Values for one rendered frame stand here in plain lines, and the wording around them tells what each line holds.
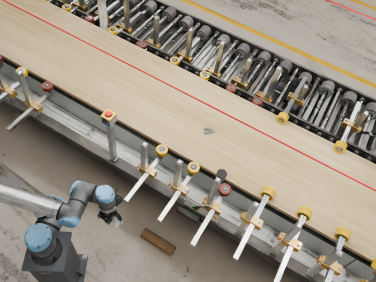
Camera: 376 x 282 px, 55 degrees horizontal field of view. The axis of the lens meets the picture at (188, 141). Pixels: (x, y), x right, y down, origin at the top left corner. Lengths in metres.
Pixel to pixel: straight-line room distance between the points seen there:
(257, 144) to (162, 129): 0.68
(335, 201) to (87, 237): 1.93
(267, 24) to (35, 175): 3.44
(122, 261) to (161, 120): 1.19
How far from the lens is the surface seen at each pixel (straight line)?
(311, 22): 5.46
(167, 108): 2.68
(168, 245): 3.04
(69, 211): 1.85
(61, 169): 3.50
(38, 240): 2.30
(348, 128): 2.91
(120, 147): 2.81
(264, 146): 2.61
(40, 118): 2.96
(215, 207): 2.33
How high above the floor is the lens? 2.97
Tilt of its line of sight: 55 degrees down
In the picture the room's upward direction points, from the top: 10 degrees clockwise
